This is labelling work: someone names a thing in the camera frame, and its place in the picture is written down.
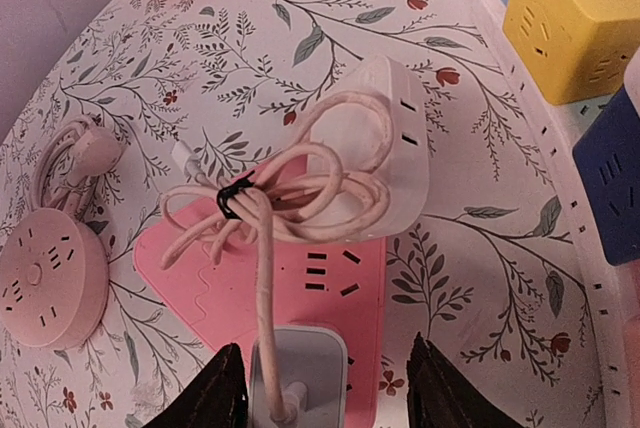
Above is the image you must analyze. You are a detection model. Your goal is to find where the pink power strip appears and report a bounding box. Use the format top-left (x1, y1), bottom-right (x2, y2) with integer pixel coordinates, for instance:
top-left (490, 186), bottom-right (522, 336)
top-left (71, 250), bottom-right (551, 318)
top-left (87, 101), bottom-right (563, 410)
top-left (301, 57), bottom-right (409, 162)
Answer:
top-left (133, 221), bottom-right (386, 427)

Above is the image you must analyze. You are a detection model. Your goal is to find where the white plug adapter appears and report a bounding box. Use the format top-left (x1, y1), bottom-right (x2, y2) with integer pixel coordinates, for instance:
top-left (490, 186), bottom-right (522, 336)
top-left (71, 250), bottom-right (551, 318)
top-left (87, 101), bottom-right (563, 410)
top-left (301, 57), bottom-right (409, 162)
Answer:
top-left (310, 55), bottom-right (429, 242)

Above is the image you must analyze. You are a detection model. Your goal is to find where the white power strip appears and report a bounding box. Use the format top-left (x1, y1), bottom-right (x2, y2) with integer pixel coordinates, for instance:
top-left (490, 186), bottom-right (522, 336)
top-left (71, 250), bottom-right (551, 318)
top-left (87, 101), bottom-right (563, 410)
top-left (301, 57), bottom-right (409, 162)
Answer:
top-left (472, 0), bottom-right (639, 427)

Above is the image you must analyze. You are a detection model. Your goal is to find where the dark blue cube socket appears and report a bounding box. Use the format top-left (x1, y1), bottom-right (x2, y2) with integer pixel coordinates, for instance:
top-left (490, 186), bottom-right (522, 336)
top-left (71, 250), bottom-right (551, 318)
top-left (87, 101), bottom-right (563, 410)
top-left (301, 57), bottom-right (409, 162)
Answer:
top-left (573, 88), bottom-right (639, 266)

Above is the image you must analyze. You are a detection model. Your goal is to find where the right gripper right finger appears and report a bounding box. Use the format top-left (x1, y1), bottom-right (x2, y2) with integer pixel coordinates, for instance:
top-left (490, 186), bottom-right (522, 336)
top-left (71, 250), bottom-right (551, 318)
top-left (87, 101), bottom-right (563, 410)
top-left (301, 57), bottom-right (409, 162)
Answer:
top-left (406, 333), bottom-right (518, 428)

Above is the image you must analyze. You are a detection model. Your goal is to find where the yellow cube socket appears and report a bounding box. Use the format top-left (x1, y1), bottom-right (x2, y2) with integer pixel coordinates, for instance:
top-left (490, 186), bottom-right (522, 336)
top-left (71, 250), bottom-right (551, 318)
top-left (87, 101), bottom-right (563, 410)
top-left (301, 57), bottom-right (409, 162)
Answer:
top-left (503, 0), bottom-right (639, 105)

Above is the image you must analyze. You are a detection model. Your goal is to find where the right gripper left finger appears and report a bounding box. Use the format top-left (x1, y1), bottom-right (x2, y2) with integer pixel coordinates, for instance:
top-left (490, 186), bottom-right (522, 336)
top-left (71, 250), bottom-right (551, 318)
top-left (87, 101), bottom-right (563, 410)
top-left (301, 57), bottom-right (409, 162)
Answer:
top-left (144, 343), bottom-right (248, 428)

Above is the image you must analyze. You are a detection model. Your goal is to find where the round pink socket with cord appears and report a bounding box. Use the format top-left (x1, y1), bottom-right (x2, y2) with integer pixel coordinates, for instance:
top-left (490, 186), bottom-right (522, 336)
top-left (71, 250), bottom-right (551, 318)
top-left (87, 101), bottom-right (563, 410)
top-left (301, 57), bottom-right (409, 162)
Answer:
top-left (1, 116), bottom-right (122, 350)

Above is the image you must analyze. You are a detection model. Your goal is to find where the white charger with cable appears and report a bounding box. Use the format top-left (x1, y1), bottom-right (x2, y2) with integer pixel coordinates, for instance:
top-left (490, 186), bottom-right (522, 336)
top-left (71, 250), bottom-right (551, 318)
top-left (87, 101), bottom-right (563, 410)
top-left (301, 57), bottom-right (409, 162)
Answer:
top-left (160, 92), bottom-right (389, 424)

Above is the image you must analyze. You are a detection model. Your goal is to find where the floral table cloth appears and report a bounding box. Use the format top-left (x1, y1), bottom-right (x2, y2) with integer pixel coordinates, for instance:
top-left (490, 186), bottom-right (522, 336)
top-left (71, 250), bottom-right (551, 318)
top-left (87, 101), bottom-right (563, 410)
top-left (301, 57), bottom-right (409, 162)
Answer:
top-left (1, 0), bottom-right (610, 427)

